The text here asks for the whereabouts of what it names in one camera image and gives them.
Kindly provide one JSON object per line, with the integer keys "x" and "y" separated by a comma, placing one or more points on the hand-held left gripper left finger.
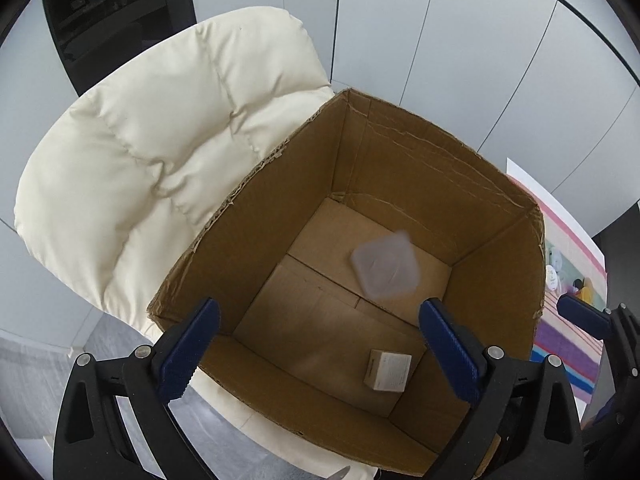
{"x": 192, "y": 350}

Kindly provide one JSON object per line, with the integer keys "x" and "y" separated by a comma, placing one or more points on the yellow object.
{"x": 586, "y": 291}

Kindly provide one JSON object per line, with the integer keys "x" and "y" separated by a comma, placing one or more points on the striped cloth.
{"x": 565, "y": 340}

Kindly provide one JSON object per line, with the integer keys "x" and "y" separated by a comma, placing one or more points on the small beige carton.
{"x": 390, "y": 370}

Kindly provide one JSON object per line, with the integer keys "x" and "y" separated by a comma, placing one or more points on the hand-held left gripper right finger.
{"x": 450, "y": 350}

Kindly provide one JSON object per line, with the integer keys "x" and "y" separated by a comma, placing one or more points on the white round lid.
{"x": 552, "y": 282}
{"x": 554, "y": 262}

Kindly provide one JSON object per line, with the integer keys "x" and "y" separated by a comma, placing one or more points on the striped colourful play mat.
{"x": 530, "y": 180}

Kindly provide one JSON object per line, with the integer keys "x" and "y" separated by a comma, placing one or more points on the translucent white square container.
{"x": 382, "y": 265}

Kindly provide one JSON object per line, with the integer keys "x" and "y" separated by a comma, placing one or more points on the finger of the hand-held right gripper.
{"x": 580, "y": 310}
{"x": 607, "y": 410}

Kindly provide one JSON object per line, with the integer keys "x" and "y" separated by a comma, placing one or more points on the brown cardboard box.
{"x": 310, "y": 360}

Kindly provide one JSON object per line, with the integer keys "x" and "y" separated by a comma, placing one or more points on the cream cushioned chair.
{"x": 150, "y": 135}

